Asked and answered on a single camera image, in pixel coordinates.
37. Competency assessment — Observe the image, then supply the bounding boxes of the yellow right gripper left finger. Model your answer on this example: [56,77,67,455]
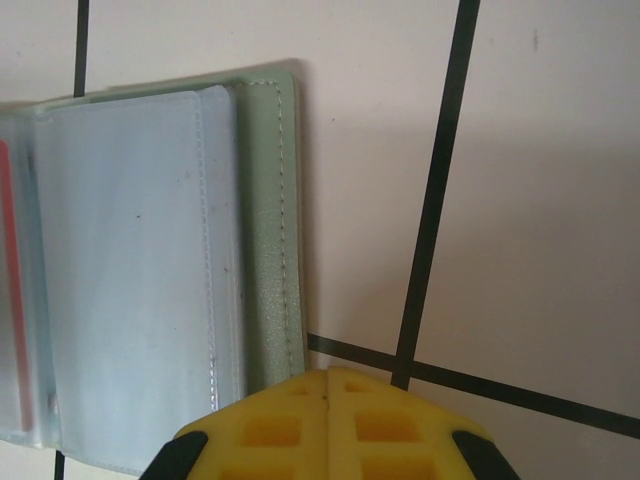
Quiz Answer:
[142,368,330,480]

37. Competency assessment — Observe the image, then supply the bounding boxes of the red card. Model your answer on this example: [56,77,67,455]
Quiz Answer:
[0,138,40,434]

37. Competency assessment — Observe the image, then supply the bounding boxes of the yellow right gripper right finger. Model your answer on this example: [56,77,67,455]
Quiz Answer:
[328,366,524,480]

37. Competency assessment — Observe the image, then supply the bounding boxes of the green card holder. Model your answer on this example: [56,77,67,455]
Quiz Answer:
[0,59,310,472]

